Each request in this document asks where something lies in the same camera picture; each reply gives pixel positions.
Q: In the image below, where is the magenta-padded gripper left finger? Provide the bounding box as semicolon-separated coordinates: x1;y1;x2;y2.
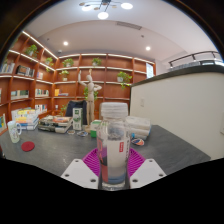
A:
60;147;101;190

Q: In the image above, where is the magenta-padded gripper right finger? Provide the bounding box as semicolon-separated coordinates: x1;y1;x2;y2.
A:
127;147;167;190

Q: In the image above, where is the clear plastic water bottle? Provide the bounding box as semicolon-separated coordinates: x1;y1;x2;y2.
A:
96;101;131;192

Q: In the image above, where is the small green white box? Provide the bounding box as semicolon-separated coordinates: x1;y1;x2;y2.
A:
89;119;103;138

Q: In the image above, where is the stack of white boxes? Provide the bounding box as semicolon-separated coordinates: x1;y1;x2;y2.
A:
125;115;152;140

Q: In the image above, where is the tall green white carton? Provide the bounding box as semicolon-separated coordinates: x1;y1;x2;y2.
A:
72;107;84;131

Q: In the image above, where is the stack of dark books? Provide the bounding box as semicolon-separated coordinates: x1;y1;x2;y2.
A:
37;114;74;134

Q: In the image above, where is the flat round red coaster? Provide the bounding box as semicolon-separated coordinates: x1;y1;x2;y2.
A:
20;140;36;153

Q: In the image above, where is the dark chair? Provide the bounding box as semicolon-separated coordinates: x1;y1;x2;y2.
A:
65;99;88;126

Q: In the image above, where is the wooden artist mannequin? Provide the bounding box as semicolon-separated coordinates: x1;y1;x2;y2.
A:
77;68;103;126

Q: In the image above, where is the stack of colourful books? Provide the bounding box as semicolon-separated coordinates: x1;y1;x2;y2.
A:
14;108;40;131

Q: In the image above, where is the yellow striped white mug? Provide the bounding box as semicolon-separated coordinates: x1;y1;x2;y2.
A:
6;120;23;144

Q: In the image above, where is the wooden bookshelf unit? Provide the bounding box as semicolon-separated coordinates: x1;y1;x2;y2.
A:
0;30;157;134

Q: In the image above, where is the ceiling air vent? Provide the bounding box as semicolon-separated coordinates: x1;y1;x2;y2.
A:
115;20;143;31

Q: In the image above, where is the branched ceiling lamp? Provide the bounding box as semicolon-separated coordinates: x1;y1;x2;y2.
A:
78;0;134;20

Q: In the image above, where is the black track light rail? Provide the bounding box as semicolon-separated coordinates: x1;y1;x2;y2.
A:
168;50;221;68

